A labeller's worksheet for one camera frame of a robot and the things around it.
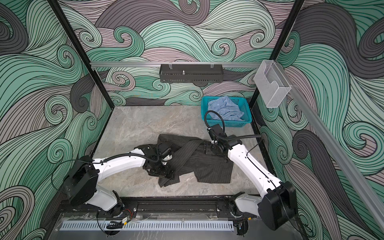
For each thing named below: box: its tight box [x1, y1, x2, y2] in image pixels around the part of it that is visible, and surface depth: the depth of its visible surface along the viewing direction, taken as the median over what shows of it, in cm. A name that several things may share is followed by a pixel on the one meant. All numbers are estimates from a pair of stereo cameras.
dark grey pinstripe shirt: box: [157, 134, 234, 188], surface depth 88 cm
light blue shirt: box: [207, 96, 245, 121], surface depth 115 cm
